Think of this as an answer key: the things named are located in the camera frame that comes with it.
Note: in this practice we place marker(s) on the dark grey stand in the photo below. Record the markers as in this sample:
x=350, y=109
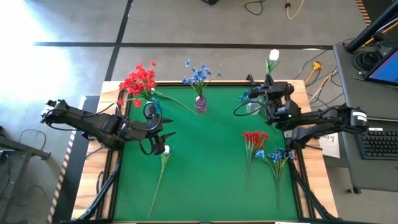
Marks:
x=25, y=147

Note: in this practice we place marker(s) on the black table frame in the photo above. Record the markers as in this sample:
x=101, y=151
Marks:
x=103, y=186

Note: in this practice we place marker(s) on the teal glass vase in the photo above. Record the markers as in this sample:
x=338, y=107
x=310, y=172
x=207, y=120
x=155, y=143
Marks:
x=156, y=101

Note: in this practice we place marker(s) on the white artificial tulip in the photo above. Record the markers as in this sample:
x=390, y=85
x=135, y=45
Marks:
x=166, y=150
x=152, y=90

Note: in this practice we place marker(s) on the green table mat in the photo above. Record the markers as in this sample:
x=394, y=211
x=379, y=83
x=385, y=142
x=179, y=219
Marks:
x=202, y=174

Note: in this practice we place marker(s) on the black slanted pole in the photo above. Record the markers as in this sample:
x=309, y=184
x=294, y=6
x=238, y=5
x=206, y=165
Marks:
x=370, y=29

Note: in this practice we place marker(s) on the black keyboard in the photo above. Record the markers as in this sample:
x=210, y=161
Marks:
x=377, y=144

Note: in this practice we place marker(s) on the white tulip with blue tint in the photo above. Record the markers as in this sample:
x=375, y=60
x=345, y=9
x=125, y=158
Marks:
x=274, y=55

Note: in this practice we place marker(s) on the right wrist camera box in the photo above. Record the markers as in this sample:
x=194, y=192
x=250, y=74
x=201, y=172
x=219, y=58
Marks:
x=289, y=110

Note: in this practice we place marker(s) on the white paper sheet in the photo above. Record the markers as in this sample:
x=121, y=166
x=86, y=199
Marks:
x=331, y=146

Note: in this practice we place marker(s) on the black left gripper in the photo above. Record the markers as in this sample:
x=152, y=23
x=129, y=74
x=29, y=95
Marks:
x=140, y=130

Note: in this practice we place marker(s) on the pink ribbed glass vase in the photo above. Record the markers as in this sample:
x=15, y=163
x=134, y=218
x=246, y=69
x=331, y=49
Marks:
x=201, y=105

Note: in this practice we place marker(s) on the grey desk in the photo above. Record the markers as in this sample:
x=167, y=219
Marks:
x=351, y=81

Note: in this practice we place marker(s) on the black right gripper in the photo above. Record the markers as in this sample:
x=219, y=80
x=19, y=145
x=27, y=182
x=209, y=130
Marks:
x=276, y=91

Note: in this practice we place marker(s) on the orange black striped strip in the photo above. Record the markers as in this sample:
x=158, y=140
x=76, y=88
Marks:
x=62, y=174

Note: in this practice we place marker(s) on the screen with blue display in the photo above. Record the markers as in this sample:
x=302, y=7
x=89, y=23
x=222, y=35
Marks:
x=387, y=70

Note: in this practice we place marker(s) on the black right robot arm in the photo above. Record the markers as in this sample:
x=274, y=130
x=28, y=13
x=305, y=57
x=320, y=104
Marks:
x=326, y=119

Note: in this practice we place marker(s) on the clear glass vase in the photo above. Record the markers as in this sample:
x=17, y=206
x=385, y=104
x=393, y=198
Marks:
x=252, y=108

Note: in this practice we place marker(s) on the white label sticker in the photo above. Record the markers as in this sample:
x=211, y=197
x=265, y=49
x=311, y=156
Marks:
x=375, y=128

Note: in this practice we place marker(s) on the black floor mat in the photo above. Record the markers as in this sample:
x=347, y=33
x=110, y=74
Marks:
x=73, y=174

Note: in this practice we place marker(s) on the black floor object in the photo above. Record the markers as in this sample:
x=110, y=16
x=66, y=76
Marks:
x=211, y=2

